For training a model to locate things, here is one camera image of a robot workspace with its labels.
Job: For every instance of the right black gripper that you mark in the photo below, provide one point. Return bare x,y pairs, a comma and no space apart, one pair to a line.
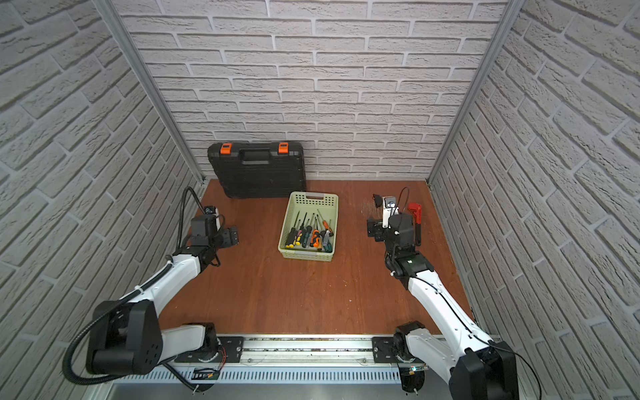
376,229

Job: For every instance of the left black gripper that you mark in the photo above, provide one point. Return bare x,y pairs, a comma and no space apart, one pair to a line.
228,237

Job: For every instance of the green black large screwdriver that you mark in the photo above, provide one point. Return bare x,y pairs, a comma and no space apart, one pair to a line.
327,245

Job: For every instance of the orange handle screwdriver slim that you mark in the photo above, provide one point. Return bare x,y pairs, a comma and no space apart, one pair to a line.
315,223

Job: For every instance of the black yellow dotted screwdriver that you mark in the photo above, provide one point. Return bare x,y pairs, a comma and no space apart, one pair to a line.
290,241

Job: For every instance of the yellow black short screwdriver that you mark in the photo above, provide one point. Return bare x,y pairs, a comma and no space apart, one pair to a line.
298,238

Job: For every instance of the orange black curved screwdriver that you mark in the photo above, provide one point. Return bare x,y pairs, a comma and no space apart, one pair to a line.
325,224

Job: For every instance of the clear handle screwdriver large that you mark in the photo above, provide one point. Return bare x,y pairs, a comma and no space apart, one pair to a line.
321,229

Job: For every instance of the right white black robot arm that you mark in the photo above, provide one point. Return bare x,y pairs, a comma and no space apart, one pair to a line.
467,359

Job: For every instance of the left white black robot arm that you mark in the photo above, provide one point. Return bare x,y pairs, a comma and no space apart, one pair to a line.
127,338

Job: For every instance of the light green plastic bin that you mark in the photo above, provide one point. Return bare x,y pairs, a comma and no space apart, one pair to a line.
305,202

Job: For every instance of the red pipe wrench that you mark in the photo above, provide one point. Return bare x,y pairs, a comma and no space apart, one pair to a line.
416,211

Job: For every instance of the small black metal clamp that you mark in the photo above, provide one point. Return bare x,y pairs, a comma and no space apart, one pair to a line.
378,200

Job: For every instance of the black plastic tool case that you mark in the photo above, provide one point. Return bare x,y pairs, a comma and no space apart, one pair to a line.
259,170

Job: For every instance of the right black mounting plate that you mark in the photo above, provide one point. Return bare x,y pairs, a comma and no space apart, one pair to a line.
391,350

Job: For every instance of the black mounting plate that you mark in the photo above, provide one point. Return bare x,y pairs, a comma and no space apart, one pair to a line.
391,350
229,346

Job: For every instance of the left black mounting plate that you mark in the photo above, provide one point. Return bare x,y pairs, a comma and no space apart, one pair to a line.
229,346

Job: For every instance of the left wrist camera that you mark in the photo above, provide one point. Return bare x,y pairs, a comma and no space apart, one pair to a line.
211,210

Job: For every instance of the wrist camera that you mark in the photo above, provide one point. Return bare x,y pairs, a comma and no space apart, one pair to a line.
390,208
211,210

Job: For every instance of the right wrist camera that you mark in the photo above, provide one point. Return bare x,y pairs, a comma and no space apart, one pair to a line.
390,208

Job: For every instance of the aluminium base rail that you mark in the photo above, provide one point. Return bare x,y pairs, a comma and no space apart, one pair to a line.
300,349

